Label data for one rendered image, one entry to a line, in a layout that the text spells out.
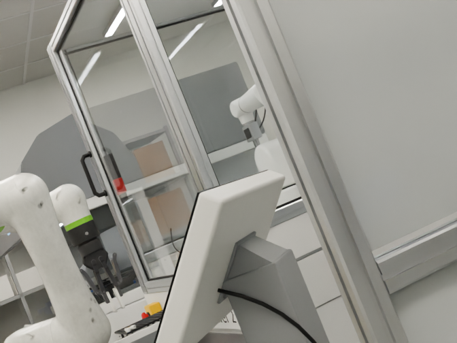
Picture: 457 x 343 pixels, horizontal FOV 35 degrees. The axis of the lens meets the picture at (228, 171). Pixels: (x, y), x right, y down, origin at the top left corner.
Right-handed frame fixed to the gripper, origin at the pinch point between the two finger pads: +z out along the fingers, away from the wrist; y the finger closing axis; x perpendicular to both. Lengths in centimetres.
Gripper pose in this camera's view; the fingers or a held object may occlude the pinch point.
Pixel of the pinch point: (115, 300)
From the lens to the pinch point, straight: 237.7
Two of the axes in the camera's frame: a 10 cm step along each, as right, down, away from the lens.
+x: 3.4, -1.8, -9.2
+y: -8.4, 3.9, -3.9
